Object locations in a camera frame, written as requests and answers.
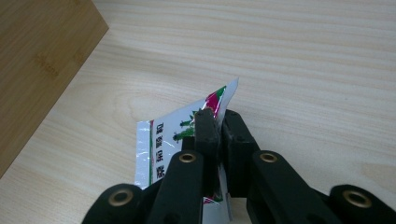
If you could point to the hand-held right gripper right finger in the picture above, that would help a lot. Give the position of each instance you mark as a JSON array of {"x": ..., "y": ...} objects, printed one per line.
[{"x": 238, "y": 146}]

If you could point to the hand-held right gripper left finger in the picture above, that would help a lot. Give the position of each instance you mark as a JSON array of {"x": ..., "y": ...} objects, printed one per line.
[{"x": 208, "y": 137}]

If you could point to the white sachet green red print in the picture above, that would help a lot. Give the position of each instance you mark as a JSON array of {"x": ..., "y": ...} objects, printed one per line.
[{"x": 162, "y": 137}]

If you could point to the wooden tea box glass lid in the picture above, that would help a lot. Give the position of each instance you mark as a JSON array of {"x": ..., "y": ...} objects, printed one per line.
[{"x": 37, "y": 68}]

